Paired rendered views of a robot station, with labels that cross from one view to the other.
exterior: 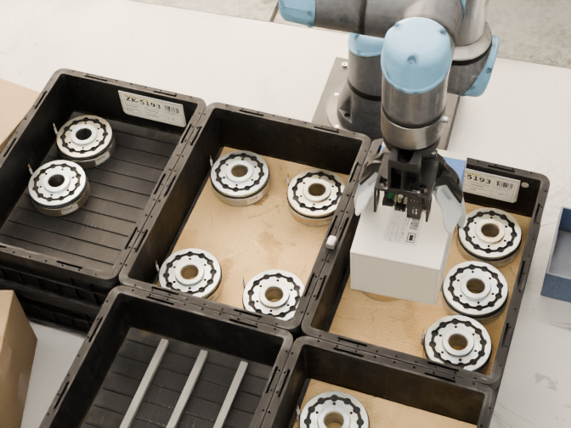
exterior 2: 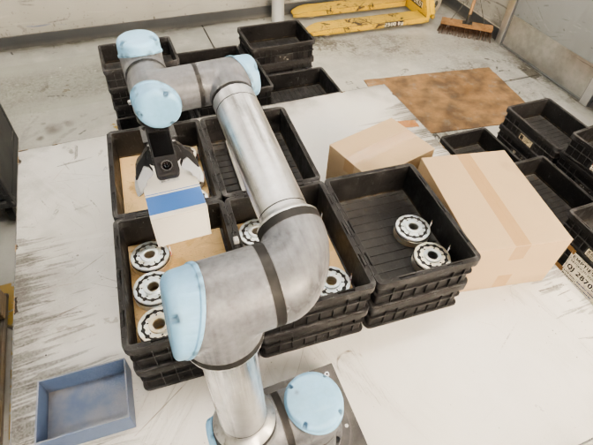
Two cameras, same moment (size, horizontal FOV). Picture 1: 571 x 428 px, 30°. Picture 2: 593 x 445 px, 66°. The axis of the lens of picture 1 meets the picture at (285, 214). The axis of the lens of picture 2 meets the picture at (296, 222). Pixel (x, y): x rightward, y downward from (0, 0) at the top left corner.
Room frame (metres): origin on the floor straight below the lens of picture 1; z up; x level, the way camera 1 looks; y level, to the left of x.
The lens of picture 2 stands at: (1.59, -0.48, 1.84)
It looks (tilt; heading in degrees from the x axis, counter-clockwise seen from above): 48 degrees down; 136
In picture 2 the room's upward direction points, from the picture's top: 3 degrees clockwise
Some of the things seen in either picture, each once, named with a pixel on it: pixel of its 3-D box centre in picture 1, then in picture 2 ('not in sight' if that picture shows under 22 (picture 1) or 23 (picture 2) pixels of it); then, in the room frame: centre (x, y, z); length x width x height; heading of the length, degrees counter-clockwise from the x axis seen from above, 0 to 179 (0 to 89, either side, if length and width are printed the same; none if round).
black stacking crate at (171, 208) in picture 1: (252, 228); (294, 253); (1.04, 0.06, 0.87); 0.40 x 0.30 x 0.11; 156
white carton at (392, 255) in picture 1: (409, 221); (173, 196); (0.86, -0.17, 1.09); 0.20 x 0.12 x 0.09; 160
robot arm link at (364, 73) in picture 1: (384, 47); (310, 409); (1.38, -0.21, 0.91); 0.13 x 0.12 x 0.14; 70
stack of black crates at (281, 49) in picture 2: not in sight; (275, 68); (-0.44, 1.23, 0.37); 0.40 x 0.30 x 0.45; 70
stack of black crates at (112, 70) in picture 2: not in sight; (146, 88); (-0.72, 0.48, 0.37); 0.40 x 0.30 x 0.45; 70
